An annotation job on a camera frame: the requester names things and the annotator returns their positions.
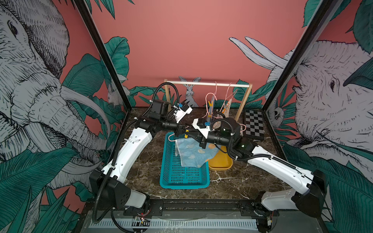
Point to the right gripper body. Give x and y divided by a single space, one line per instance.
205 141

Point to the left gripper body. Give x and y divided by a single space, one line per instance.
179 127

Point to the blue dotted towel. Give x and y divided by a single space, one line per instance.
191 154

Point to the pink wire hanger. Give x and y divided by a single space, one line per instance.
204 116

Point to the dark blue towel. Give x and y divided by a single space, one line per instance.
211 105

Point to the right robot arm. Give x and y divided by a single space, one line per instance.
307 189

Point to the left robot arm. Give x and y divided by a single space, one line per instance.
109 183

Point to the yellow plastic tray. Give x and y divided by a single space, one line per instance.
221 160

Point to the cream orange towel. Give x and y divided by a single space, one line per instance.
226 108

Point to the teal plastic basket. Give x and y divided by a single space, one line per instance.
175 176

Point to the checkerboard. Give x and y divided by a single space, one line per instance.
254 123

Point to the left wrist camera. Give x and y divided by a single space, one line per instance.
182 109

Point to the white slotted cable duct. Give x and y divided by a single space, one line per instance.
202 223

